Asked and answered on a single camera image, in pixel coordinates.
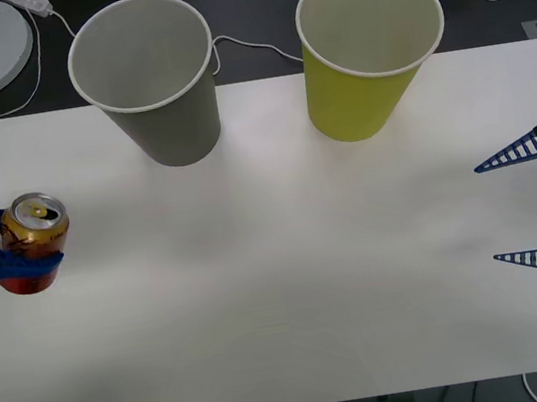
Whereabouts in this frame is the gold drink can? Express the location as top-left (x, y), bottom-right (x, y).
top-left (0, 187), bottom-right (80, 300)

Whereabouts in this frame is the grey plastic bin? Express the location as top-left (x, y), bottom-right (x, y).
top-left (59, 0), bottom-right (232, 182)

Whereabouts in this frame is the yellow-green plastic bin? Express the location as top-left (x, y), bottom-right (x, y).
top-left (291, 0), bottom-right (461, 149)

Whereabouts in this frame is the white power strip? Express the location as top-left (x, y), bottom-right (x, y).
top-left (0, 0), bottom-right (54, 22)

